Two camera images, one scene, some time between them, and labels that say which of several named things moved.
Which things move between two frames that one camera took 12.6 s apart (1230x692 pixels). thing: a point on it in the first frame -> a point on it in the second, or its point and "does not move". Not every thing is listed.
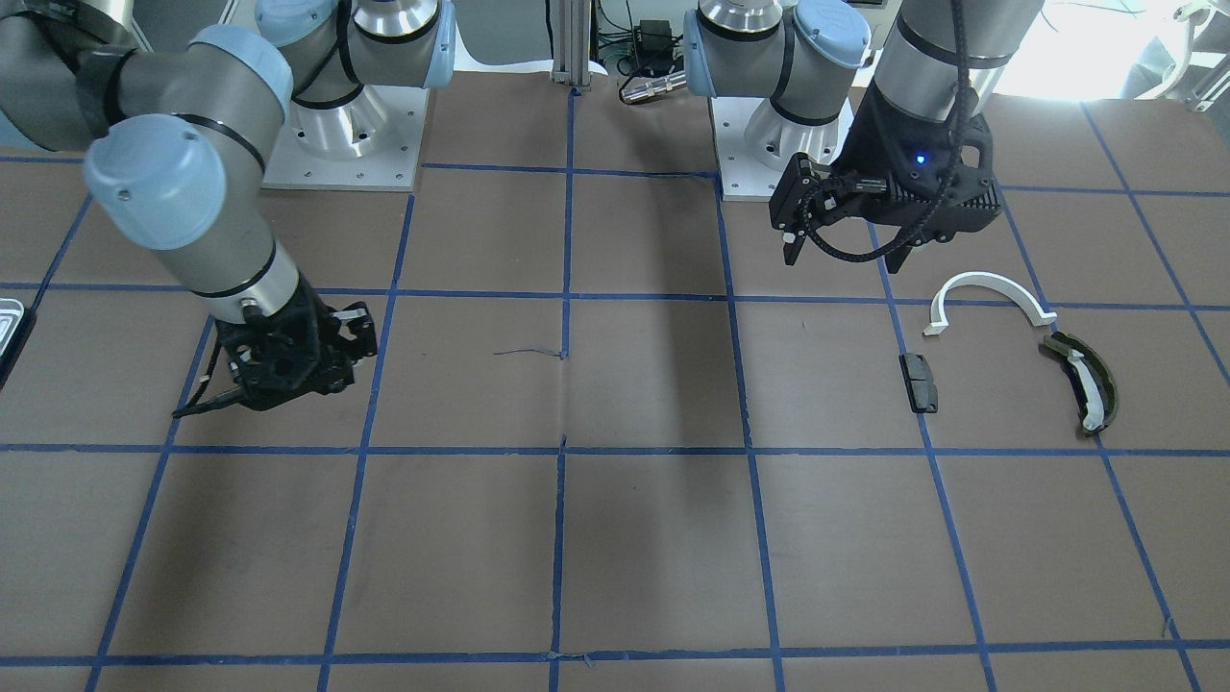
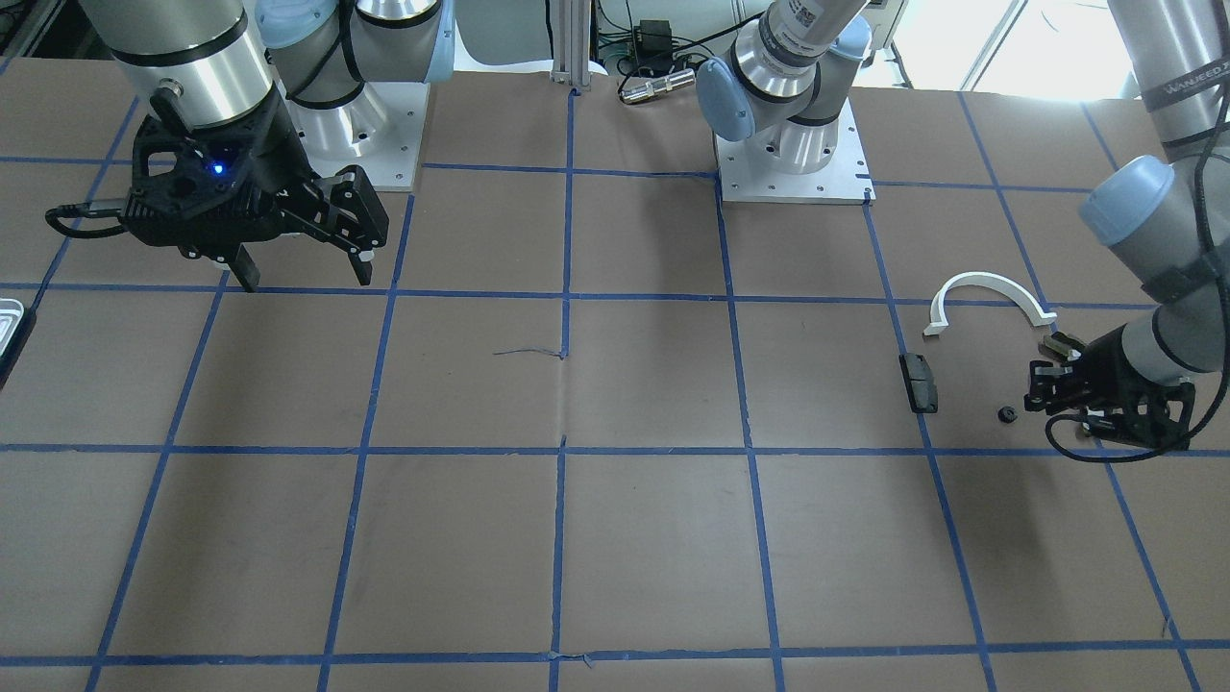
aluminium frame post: x=571 y=43 does not move
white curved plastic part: x=938 y=324 does not move
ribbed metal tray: x=12 y=310 does not move
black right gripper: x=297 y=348 -> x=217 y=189
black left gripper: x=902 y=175 -> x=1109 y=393
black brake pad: x=918 y=379 does not move
